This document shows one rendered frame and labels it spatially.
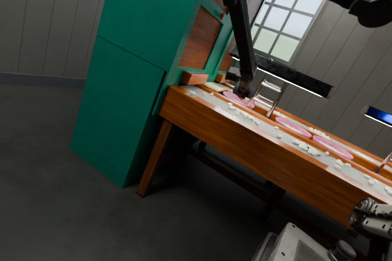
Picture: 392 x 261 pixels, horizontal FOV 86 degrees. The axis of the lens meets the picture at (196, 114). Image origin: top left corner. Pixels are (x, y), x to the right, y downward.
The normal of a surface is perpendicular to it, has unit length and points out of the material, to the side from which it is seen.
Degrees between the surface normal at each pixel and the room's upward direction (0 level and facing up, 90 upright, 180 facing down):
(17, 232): 0
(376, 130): 90
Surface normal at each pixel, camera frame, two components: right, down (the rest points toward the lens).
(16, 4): 0.74, 0.49
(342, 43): -0.55, 0.06
